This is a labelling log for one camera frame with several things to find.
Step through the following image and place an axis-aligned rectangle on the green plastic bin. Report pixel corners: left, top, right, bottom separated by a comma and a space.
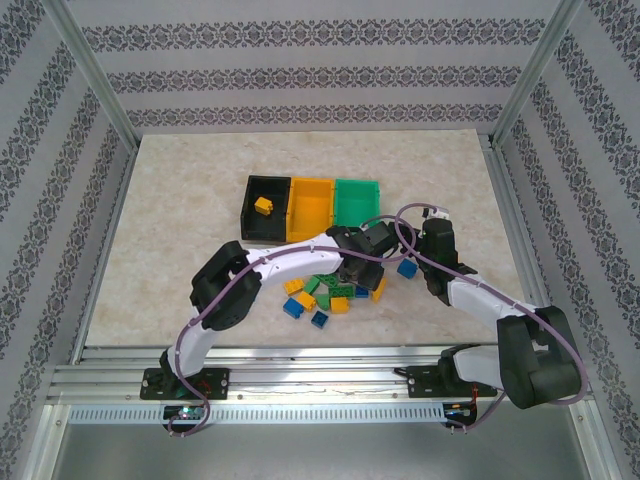
333, 178, 384, 239

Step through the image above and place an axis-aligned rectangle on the yellow plastic bin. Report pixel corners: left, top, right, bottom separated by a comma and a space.
287, 176, 336, 245

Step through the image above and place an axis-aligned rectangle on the black plastic bin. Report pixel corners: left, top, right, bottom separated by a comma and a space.
241, 174, 293, 245

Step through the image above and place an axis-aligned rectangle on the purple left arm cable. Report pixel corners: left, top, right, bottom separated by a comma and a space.
167, 214, 424, 441

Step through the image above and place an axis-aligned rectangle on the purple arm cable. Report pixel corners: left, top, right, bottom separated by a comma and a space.
394, 201, 591, 434
167, 214, 424, 441

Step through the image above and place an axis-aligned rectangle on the aluminium side rail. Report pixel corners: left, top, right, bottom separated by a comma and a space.
69, 147, 139, 364
484, 142, 569, 364

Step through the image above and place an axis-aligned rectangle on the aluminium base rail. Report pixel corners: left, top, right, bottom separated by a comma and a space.
47, 343, 599, 404

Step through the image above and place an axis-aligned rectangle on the slotted grey cable duct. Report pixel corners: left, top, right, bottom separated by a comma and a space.
67, 403, 446, 424

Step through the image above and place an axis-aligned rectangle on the aluminium frame post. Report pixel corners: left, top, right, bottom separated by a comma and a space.
487, 0, 586, 149
39, 0, 144, 151

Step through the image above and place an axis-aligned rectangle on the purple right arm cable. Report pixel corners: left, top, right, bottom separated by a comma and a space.
394, 201, 591, 434

